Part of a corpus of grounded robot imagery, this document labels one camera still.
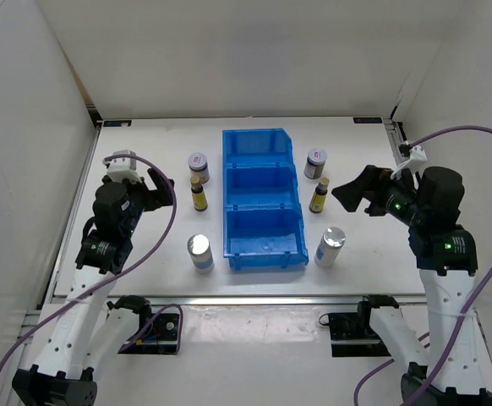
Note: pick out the white-lid spice jar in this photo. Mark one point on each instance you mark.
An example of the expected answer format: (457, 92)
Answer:
(198, 165)
(315, 163)

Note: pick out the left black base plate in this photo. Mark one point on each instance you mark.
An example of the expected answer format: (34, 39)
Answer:
(160, 332)

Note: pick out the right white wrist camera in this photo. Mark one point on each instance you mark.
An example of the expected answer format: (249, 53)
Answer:
(414, 158)

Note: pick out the silver-top white canister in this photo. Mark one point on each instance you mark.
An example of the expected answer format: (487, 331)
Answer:
(331, 242)
(199, 249)

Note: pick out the blue three-compartment plastic bin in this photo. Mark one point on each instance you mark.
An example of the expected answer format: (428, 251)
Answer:
(262, 214)

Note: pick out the left black corner label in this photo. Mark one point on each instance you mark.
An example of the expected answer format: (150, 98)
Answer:
(117, 123)

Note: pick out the right white-lid spice jar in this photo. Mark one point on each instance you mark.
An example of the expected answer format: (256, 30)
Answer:
(315, 163)

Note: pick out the right small yellow-label bottle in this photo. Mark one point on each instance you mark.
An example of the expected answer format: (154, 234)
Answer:
(317, 201)

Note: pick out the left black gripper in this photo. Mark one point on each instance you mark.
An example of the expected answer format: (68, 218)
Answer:
(161, 196)

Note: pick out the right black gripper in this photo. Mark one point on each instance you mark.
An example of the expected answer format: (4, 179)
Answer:
(373, 183)

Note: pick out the right black corner label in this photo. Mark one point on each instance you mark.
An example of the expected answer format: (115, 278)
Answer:
(367, 120)

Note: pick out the small yellow-label bottle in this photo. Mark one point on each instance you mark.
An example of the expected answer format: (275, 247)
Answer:
(198, 194)
(317, 201)

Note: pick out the left small yellow-label bottle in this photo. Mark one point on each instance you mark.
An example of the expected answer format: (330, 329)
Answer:
(198, 194)

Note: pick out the left aluminium rail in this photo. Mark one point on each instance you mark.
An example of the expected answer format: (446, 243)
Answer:
(51, 284)

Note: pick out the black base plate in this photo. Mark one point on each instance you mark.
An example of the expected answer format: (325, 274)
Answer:
(160, 332)
(349, 339)

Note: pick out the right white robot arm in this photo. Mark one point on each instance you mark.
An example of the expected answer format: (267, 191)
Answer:
(448, 371)

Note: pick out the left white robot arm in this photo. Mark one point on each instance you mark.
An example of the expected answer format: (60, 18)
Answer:
(89, 331)

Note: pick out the left white-lid spice jar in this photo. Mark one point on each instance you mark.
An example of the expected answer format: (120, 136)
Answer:
(198, 165)

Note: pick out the black corner label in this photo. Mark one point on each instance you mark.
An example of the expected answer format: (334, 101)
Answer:
(367, 120)
(117, 123)

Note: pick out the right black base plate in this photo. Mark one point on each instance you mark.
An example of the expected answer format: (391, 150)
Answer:
(349, 339)

